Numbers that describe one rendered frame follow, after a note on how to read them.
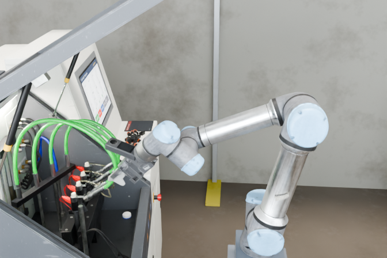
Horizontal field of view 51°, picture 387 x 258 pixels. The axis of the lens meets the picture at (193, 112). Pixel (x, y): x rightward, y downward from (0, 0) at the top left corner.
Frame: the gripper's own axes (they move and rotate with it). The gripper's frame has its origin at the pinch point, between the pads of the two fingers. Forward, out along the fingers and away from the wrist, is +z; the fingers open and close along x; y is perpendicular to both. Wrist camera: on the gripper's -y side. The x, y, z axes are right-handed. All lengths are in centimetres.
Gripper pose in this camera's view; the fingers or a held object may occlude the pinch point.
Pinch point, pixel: (110, 175)
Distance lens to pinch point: 151.4
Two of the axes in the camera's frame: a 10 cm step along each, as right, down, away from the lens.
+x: 2.9, -5.4, 7.9
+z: -6.1, 5.3, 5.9
